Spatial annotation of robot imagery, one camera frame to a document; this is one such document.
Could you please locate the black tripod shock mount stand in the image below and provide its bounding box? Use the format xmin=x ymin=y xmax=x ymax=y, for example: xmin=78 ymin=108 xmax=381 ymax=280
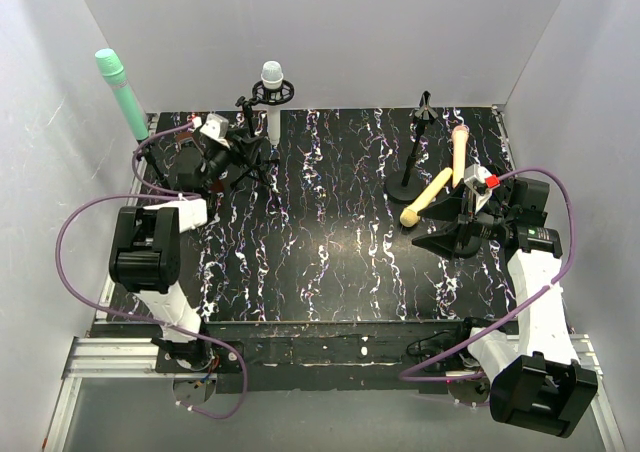
xmin=230 ymin=79 xmax=295 ymax=190

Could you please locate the white microphone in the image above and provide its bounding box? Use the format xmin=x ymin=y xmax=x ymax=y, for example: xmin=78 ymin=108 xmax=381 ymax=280
xmin=261 ymin=60 xmax=284 ymax=147

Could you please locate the green microphone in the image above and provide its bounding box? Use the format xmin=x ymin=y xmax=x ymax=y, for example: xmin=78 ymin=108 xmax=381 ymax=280
xmin=94 ymin=48 xmax=149 ymax=142

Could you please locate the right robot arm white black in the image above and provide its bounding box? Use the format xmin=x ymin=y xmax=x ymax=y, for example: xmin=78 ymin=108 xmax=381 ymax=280
xmin=412 ymin=176 xmax=598 ymax=438

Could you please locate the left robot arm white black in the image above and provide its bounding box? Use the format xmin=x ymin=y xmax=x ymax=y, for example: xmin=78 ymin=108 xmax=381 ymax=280
xmin=109 ymin=129 xmax=267 ymax=371

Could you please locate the black round base mic stand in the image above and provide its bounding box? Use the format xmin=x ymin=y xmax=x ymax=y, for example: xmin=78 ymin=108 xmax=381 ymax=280
xmin=384 ymin=90 xmax=438 ymax=204

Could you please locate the small black clip mic stand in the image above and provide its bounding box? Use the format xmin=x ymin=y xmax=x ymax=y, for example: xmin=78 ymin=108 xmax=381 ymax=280
xmin=133 ymin=140 xmax=165 ymax=182

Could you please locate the brown wooden metronome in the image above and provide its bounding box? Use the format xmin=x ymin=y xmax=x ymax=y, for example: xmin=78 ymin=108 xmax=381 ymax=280
xmin=175 ymin=132 xmax=224 ymax=196

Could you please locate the yellow microphone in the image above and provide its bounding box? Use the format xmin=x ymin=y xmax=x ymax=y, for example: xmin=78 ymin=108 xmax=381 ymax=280
xmin=399 ymin=167 xmax=453 ymax=228

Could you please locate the pink microphone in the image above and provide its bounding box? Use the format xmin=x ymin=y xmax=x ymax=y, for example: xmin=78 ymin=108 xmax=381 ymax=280
xmin=451 ymin=125 xmax=469 ymax=188

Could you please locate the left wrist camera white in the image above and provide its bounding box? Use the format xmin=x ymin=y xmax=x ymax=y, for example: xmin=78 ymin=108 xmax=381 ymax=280
xmin=190 ymin=113 xmax=229 ymax=144

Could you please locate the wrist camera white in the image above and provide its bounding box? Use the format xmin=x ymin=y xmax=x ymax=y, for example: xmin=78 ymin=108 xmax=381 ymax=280
xmin=190 ymin=113 xmax=229 ymax=144
xmin=463 ymin=164 xmax=500 ymax=214

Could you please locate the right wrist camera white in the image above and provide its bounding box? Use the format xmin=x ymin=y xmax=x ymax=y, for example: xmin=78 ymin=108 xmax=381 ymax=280
xmin=463 ymin=164 xmax=500 ymax=214

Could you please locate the aluminium left side rail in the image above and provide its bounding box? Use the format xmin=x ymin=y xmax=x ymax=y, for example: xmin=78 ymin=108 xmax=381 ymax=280
xmin=97 ymin=113 xmax=160 ymax=318

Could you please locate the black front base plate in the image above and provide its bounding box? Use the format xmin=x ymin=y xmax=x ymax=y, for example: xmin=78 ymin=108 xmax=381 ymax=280
xmin=87 ymin=319 xmax=576 ymax=396

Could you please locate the aluminium front rail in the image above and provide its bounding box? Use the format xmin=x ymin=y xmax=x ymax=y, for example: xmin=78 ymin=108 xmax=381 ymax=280
xmin=62 ymin=338 xmax=175 ymax=379

